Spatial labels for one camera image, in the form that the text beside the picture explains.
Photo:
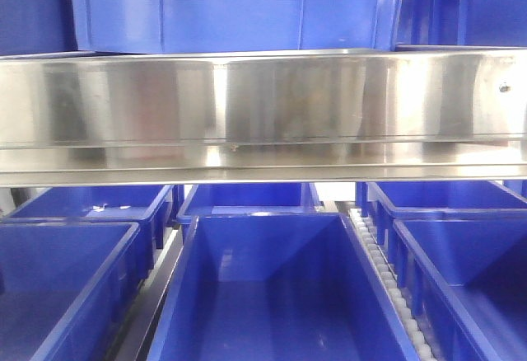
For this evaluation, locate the blue lower bin left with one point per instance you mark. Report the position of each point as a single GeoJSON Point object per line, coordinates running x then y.
{"type": "Point", "coordinates": [65, 288]}

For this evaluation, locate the blue rear bin left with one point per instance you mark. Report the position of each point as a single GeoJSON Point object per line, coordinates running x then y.
{"type": "Point", "coordinates": [149, 205]}

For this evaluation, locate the blue rear bin right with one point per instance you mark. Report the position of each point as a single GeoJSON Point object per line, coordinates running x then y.
{"type": "Point", "coordinates": [385, 201]}

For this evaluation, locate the blue upper bin right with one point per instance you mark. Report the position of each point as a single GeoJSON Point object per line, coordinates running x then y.
{"type": "Point", "coordinates": [495, 23]}

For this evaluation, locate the blue lower bin right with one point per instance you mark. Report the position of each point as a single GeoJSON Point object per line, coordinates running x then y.
{"type": "Point", "coordinates": [465, 282]}

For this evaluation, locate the large blue upper bin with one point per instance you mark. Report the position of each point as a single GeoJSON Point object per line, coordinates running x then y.
{"type": "Point", "coordinates": [202, 26]}

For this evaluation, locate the blue upper bin left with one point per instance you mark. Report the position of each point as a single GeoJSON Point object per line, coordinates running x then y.
{"type": "Point", "coordinates": [37, 27]}

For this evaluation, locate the blue lower bin centre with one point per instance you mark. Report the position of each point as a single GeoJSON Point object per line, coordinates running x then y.
{"type": "Point", "coordinates": [277, 287]}

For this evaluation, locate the blue rear bin centre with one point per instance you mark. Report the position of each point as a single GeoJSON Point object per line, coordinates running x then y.
{"type": "Point", "coordinates": [247, 198]}

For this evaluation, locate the stainless steel shelf rail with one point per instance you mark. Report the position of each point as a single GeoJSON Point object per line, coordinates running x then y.
{"type": "Point", "coordinates": [419, 113]}

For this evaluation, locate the white roller conveyor track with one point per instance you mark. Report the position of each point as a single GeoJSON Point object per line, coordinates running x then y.
{"type": "Point", "coordinates": [367, 235]}

